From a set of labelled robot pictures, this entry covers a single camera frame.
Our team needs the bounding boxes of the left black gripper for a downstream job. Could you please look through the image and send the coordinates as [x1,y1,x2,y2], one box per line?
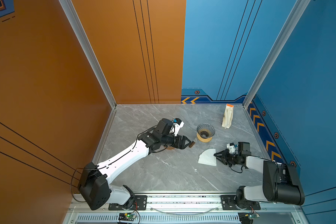
[160,135,191,151]

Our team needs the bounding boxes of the grey glass dripper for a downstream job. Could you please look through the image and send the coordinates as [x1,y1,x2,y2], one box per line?
[197,123,215,139]

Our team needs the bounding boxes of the coffee filter bag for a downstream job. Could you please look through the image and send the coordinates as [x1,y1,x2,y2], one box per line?
[222,104,234,129]

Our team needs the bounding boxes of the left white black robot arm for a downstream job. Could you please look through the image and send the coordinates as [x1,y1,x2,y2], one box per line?
[77,118,191,211]

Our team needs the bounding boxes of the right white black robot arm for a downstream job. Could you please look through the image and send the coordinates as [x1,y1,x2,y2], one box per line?
[214,142,305,210]

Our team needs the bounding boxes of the right circuit board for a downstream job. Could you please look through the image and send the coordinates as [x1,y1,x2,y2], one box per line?
[238,213,260,224]

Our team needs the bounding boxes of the circuit board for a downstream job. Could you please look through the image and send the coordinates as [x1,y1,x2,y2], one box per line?
[238,213,260,224]
[118,213,137,224]

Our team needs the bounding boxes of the left circuit board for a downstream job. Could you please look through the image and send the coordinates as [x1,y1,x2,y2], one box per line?
[118,213,137,224]

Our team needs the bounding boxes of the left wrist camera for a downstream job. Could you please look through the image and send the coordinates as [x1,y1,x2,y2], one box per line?
[170,118,184,136]

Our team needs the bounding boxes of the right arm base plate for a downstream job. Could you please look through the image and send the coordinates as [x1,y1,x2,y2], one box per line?
[220,195,261,211]

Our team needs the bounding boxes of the aluminium front rail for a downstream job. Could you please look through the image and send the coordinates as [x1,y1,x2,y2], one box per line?
[63,191,309,224]

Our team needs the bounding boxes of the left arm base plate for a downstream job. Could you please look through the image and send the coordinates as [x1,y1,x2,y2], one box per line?
[108,195,147,211]

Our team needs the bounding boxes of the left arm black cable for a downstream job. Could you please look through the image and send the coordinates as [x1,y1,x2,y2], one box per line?
[70,125,169,203]

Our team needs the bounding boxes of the left aluminium corner post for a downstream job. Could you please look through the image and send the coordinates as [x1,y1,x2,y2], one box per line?
[59,0,117,109]

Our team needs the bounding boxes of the aluminium corner post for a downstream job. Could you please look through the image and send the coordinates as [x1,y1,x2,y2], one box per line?
[59,0,117,109]
[242,0,310,109]

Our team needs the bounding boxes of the right aluminium corner post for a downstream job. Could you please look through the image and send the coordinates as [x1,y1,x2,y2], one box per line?
[242,0,310,109]

